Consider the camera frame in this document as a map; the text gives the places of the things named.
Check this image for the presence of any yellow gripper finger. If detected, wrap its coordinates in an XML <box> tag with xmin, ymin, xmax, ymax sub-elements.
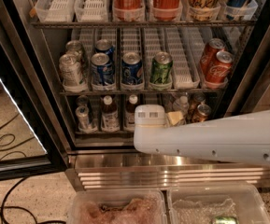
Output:
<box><xmin>167</xmin><ymin>111</ymin><xmax>184</xmax><ymax>126</ymax></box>

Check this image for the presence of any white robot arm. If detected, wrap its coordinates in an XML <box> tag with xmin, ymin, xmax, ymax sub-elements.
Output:
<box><xmin>134</xmin><ymin>105</ymin><xmax>270</xmax><ymax>166</ymax></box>

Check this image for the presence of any gold can bottom front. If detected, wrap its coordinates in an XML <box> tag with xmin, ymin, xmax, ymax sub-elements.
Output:
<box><xmin>192</xmin><ymin>104</ymin><xmax>211</xmax><ymax>123</ymax></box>

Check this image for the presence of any gold can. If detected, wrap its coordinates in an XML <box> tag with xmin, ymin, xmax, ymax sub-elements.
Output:
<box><xmin>192</xmin><ymin>104</ymin><xmax>211</xmax><ymax>123</ymax></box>
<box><xmin>188</xmin><ymin>92</ymin><xmax>206</xmax><ymax>116</ymax></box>

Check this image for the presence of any gold can bottom back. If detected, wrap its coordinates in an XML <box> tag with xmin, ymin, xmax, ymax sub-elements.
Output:
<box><xmin>188</xmin><ymin>92</ymin><xmax>206</xmax><ymax>116</ymax></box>

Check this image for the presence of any empty white tray middle shelf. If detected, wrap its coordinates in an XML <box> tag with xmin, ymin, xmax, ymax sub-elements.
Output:
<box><xmin>164</xmin><ymin>27</ymin><xmax>200</xmax><ymax>90</ymax></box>

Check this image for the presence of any green soda can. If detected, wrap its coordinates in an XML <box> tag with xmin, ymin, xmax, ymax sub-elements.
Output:
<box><xmin>149</xmin><ymin>51</ymin><xmax>173</xmax><ymax>84</ymax></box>

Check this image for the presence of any red coke can front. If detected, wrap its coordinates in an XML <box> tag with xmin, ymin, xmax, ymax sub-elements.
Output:
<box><xmin>206</xmin><ymin>50</ymin><xmax>234</xmax><ymax>83</ymax></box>

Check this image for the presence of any red coke can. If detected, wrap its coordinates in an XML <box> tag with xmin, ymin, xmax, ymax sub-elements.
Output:
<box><xmin>199</xmin><ymin>38</ymin><xmax>226</xmax><ymax>75</ymax></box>
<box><xmin>206</xmin><ymin>50</ymin><xmax>234</xmax><ymax>83</ymax></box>

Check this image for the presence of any blue pepsi can centre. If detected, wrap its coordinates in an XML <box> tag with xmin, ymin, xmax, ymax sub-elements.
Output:
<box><xmin>121</xmin><ymin>52</ymin><xmax>143</xmax><ymax>85</ymax></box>

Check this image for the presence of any blue pepsi can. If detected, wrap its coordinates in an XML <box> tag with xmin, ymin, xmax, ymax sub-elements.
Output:
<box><xmin>91</xmin><ymin>52</ymin><xmax>114</xmax><ymax>86</ymax></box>
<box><xmin>95</xmin><ymin>39</ymin><xmax>114</xmax><ymax>60</ymax></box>
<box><xmin>121</xmin><ymin>52</ymin><xmax>143</xmax><ymax>85</ymax></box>

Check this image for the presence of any red coke can back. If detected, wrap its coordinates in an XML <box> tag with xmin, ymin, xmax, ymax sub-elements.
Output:
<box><xmin>199</xmin><ymin>38</ymin><xmax>226</xmax><ymax>75</ymax></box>

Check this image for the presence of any blue pepsi can front left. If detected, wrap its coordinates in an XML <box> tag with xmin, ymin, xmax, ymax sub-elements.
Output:
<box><xmin>91</xmin><ymin>52</ymin><xmax>114</xmax><ymax>86</ymax></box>

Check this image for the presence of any steel fridge base grille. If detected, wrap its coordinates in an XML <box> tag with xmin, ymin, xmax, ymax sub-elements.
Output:
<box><xmin>65</xmin><ymin>163</ymin><xmax>270</xmax><ymax>191</ymax></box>

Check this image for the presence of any silver slim can bottom left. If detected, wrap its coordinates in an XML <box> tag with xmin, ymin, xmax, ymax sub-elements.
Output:
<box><xmin>75</xmin><ymin>105</ymin><xmax>92</xmax><ymax>130</ymax></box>

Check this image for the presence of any dark can bottom back left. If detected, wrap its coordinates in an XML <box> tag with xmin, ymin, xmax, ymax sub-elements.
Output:
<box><xmin>76</xmin><ymin>95</ymin><xmax>89</xmax><ymax>106</ymax></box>

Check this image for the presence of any blue pepsi can back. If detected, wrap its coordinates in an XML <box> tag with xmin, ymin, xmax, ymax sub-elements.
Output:
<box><xmin>95</xmin><ymin>39</ymin><xmax>114</xmax><ymax>60</ymax></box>

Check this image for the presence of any green can in bin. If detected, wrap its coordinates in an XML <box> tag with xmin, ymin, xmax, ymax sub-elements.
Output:
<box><xmin>211</xmin><ymin>216</ymin><xmax>238</xmax><ymax>224</ymax></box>

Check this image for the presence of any white can middle front left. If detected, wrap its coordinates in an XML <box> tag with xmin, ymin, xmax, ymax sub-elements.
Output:
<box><xmin>59</xmin><ymin>54</ymin><xmax>85</xmax><ymax>87</ymax></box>

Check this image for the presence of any white can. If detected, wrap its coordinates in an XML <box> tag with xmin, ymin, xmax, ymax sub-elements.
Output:
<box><xmin>65</xmin><ymin>40</ymin><xmax>86</xmax><ymax>63</ymax></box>
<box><xmin>59</xmin><ymin>54</ymin><xmax>85</xmax><ymax>87</ymax></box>

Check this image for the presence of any white can middle back left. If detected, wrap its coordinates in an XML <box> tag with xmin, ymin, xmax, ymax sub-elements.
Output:
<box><xmin>65</xmin><ymin>40</ymin><xmax>86</xmax><ymax>63</ymax></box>

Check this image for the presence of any open glass fridge door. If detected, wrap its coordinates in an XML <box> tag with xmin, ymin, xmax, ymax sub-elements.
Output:
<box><xmin>0</xmin><ymin>0</ymin><xmax>67</xmax><ymax>181</ymax></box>

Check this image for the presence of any clear water bottle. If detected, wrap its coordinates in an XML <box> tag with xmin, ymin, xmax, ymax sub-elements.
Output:
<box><xmin>172</xmin><ymin>96</ymin><xmax>189</xmax><ymax>116</ymax></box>

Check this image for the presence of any brown juice bottle right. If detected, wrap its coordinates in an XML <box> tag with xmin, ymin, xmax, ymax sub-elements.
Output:
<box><xmin>124</xmin><ymin>94</ymin><xmax>138</xmax><ymax>131</ymax></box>

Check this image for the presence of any brown juice bottle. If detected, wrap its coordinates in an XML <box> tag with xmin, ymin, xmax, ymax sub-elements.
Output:
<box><xmin>124</xmin><ymin>94</ymin><xmax>138</xmax><ymax>131</ymax></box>
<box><xmin>102</xmin><ymin>95</ymin><xmax>120</xmax><ymax>132</ymax></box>

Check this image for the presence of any brown juice bottle left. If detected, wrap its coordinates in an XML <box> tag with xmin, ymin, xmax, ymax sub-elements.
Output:
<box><xmin>102</xmin><ymin>95</ymin><xmax>120</xmax><ymax>132</ymax></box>

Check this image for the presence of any clear bin with bubble wrap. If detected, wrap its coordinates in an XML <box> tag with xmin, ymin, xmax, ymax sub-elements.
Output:
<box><xmin>166</xmin><ymin>183</ymin><xmax>270</xmax><ymax>224</ymax></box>

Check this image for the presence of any clear bin with pink wrap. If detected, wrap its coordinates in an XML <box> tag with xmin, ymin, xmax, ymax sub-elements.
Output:
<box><xmin>66</xmin><ymin>189</ymin><xmax>167</xmax><ymax>224</ymax></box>

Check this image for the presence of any empty white tray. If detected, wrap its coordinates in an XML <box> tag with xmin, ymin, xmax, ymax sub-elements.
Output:
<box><xmin>35</xmin><ymin>0</ymin><xmax>75</xmax><ymax>22</ymax></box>
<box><xmin>74</xmin><ymin>0</ymin><xmax>110</xmax><ymax>21</ymax></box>

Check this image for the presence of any empty white tray top left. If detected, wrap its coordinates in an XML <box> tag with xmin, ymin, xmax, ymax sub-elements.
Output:
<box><xmin>35</xmin><ymin>0</ymin><xmax>75</xmax><ymax>22</ymax></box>

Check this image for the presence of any right fridge door frame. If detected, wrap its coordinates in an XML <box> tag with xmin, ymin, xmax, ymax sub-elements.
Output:
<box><xmin>224</xmin><ymin>3</ymin><xmax>270</xmax><ymax>117</ymax></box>

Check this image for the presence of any black floor cable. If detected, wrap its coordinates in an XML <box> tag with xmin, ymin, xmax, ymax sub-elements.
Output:
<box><xmin>0</xmin><ymin>175</ymin><xmax>66</xmax><ymax>224</ymax></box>

